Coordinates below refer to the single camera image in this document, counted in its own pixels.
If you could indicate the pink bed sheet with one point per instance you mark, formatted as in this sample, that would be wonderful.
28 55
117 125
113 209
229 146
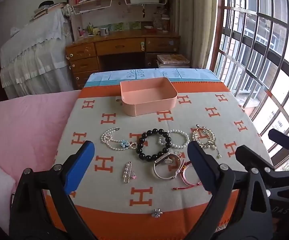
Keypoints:
27 130

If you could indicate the pile of old books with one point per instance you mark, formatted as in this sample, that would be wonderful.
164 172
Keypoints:
47 8

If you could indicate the beige curtain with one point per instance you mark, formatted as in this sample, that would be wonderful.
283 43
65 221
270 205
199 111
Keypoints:
197 22

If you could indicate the metal window grille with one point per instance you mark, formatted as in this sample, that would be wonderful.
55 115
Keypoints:
259 55

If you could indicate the pink plastic box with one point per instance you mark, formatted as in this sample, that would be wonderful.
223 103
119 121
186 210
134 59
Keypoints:
148 95

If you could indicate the pink pen holder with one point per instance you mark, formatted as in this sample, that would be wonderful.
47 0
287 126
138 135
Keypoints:
82 33

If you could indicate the grey mug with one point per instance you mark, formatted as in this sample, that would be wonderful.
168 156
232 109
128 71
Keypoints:
104 32

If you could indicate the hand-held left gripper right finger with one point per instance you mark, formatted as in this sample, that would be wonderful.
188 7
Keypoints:
202 165

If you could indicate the white lace cover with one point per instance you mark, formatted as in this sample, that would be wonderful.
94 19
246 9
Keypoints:
34 55

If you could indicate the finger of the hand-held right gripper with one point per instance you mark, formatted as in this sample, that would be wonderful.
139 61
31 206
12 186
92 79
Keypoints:
244 155
284 140

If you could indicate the pearl safety pin brooch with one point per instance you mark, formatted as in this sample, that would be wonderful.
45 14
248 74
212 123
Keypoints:
126 173

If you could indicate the wooden desk with drawers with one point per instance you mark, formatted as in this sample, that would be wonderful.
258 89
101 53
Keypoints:
119 45

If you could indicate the blue tree print cloth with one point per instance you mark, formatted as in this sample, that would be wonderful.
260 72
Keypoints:
104 77

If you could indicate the orange patterned blanket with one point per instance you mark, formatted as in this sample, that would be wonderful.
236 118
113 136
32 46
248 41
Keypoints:
124 200

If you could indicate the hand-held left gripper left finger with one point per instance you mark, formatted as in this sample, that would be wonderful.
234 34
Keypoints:
80 166

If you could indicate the stack of large books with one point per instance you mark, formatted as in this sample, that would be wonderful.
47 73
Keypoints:
173 59

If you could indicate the wooden bookshelf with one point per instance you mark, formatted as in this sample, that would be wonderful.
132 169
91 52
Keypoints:
120 12

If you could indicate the white bangle watch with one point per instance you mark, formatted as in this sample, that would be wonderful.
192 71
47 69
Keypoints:
160 166

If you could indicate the small silver flower brooch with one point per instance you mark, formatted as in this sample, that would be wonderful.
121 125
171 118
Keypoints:
157 213

